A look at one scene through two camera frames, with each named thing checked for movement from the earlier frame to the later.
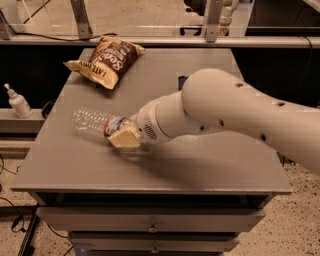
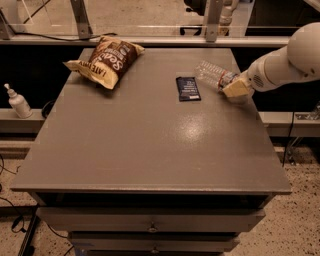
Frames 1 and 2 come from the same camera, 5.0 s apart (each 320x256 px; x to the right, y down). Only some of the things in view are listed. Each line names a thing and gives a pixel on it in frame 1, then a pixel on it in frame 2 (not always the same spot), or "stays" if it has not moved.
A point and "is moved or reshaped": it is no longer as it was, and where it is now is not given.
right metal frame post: (213, 20) stays
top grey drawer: (150, 219) stays
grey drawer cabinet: (188, 195) stays
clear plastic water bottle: (96, 122) is moved or reshaped
